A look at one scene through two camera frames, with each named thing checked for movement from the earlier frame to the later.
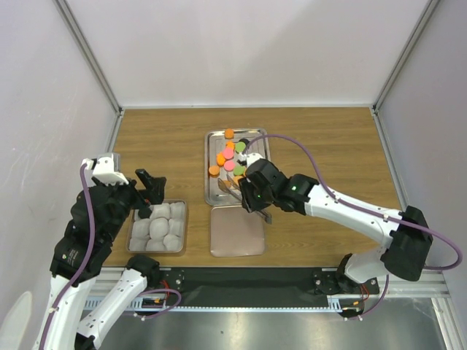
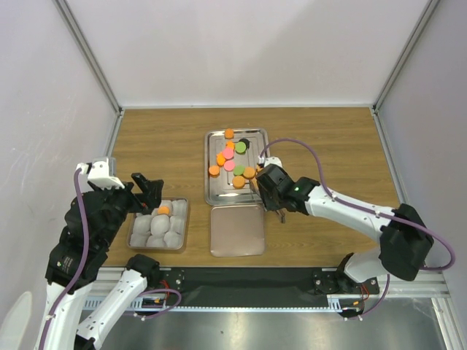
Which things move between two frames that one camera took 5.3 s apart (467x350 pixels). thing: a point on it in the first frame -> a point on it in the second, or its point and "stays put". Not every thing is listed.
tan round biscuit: x=236 y=177 stays put
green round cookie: x=238 y=170 stays put
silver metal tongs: x=223 y=187 -> x=255 y=186
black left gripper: x=154 y=192 stays put
